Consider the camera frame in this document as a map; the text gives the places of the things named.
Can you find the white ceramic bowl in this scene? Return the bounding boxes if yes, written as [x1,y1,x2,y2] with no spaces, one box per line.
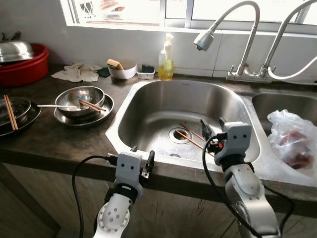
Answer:
[108,62,138,80]

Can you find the stainless steel plate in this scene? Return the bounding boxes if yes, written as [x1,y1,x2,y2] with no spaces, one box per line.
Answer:
[0,99,42,138]
[53,93,115,128]

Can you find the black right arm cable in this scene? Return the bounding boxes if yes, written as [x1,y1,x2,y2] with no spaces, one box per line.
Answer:
[202,135,296,238]

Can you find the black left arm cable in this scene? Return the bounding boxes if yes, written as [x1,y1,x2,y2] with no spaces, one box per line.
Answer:
[72,155,118,238]

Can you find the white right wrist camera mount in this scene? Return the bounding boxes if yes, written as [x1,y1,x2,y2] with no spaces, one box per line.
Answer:
[214,122,252,167]

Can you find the yellow sponge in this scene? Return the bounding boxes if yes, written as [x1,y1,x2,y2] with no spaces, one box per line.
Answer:
[106,59,124,70]

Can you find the clear plastic bag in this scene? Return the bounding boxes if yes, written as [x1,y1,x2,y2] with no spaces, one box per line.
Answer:
[267,109,317,177]

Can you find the stainless steel bowl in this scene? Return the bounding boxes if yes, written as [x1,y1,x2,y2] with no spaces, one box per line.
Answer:
[0,96,33,127]
[55,86,106,119]

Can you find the stainless steel double sink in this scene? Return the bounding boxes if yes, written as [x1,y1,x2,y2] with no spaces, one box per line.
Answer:
[105,78,317,188]

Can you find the white dish cloth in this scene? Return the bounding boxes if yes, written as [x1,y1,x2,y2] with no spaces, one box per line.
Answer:
[51,61,102,83]

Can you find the small white tray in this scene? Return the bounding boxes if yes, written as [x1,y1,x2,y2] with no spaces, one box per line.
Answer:
[136,69,155,80]

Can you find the domed stainless steel lid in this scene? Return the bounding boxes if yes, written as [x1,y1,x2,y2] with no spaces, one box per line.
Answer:
[0,31,35,64]

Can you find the yellow dish soap bottle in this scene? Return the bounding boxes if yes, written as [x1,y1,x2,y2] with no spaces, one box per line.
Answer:
[158,33,175,81]

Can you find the stainless steel spoon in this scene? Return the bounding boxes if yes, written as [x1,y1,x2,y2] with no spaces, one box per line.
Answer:
[37,103,82,110]

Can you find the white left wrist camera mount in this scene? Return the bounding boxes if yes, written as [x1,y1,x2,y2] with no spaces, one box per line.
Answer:
[114,151,144,188]

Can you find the gooseneck faucet with sprayer head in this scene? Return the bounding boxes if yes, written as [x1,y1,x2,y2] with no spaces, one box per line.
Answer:
[193,0,262,82]

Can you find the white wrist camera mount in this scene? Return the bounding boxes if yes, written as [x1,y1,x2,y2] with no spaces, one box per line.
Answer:
[114,151,144,188]
[214,122,252,167]

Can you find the red plastic basin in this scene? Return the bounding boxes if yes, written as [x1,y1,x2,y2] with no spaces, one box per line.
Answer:
[0,43,50,88]

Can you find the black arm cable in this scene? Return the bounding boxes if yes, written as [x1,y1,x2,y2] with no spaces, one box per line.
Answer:
[72,155,118,238]
[202,135,296,238]

